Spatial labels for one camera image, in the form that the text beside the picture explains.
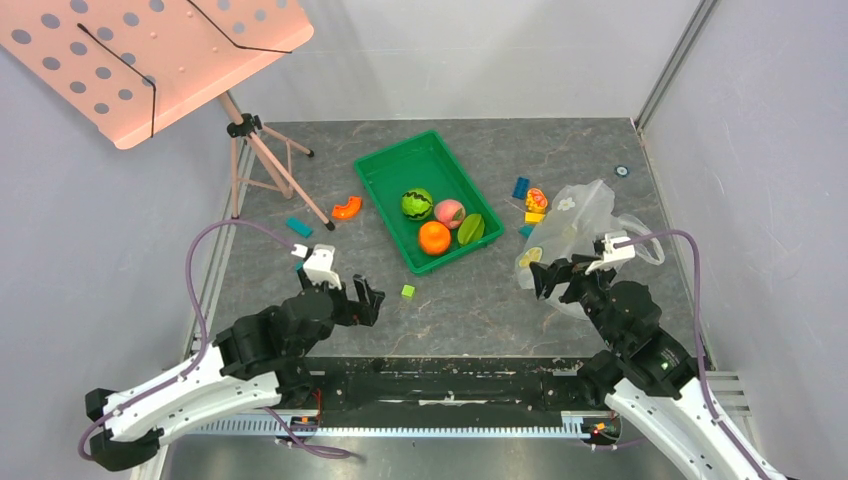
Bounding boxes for clear plastic bag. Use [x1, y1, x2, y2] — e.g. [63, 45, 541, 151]
[515, 180, 651, 290]

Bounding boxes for lime green starfruit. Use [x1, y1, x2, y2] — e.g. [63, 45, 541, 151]
[456, 213, 485, 247]

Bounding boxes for orange fake fruit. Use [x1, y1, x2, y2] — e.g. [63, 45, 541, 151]
[418, 221, 452, 256]

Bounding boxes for green fake fruit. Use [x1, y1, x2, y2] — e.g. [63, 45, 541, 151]
[400, 188, 434, 220]

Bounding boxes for red fake fruit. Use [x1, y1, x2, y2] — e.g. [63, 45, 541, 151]
[433, 199, 466, 230]

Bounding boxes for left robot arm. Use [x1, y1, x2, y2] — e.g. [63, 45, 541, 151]
[78, 275, 385, 472]

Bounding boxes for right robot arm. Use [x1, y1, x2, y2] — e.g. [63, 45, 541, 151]
[529, 256, 783, 479]

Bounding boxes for lime green small block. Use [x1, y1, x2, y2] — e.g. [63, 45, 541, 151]
[401, 285, 416, 299]

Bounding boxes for yellow lego brick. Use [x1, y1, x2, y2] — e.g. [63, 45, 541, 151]
[524, 212, 545, 225]

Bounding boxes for orange curved toy piece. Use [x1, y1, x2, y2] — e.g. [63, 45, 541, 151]
[332, 196, 363, 220]

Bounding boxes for teal rectangular block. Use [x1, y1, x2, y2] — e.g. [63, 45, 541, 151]
[285, 217, 314, 238]

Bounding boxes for blue lego brick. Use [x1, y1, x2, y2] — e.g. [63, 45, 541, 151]
[512, 177, 530, 200]

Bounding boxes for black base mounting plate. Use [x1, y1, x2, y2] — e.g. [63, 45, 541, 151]
[275, 356, 617, 429]

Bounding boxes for green plastic tray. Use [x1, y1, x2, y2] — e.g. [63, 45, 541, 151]
[353, 130, 504, 275]

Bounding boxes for pink tripod stand legs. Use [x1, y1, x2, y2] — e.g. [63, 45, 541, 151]
[217, 91, 335, 231]

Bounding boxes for pink perforated music stand desk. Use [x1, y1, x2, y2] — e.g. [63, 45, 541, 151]
[1, 1, 314, 150]

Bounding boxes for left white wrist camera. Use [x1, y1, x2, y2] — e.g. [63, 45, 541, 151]
[291, 244, 343, 290]

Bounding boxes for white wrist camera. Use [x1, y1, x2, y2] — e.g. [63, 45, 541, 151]
[291, 244, 343, 290]
[585, 230, 636, 275]

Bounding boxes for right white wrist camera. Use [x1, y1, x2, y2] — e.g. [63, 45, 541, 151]
[585, 230, 636, 275]

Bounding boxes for aluminium frame rail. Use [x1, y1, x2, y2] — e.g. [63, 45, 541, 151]
[129, 369, 774, 480]

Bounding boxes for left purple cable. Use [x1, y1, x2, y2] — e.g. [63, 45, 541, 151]
[78, 219, 352, 462]

